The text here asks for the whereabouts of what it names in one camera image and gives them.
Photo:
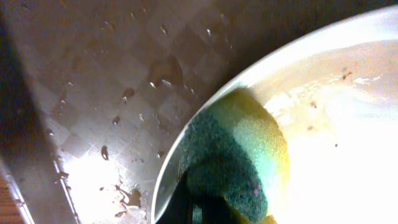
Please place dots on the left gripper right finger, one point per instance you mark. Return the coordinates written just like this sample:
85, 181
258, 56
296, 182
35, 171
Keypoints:
217, 211

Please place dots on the green yellow sponge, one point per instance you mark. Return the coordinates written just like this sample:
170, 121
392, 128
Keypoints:
234, 150

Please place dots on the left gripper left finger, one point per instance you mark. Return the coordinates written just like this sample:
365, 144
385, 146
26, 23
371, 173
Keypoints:
180, 207

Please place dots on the brown serving tray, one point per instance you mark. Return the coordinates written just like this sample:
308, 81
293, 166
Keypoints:
99, 90

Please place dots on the pale blue plate top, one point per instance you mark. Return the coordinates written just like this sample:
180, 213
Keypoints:
333, 93

